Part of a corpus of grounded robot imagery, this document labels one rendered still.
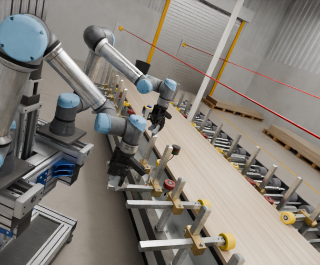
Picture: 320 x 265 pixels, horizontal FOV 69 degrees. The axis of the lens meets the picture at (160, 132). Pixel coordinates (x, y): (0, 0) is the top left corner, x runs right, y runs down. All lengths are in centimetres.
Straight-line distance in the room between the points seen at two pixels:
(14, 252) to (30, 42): 147
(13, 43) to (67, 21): 810
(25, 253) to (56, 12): 774
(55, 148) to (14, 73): 80
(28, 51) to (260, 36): 1102
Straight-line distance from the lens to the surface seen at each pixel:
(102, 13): 888
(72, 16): 885
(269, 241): 169
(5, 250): 197
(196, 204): 146
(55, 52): 94
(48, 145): 157
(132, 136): 93
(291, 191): 217
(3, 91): 85
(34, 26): 78
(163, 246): 115
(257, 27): 1128
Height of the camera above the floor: 176
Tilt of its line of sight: 21 degrees down
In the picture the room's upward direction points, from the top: 21 degrees clockwise
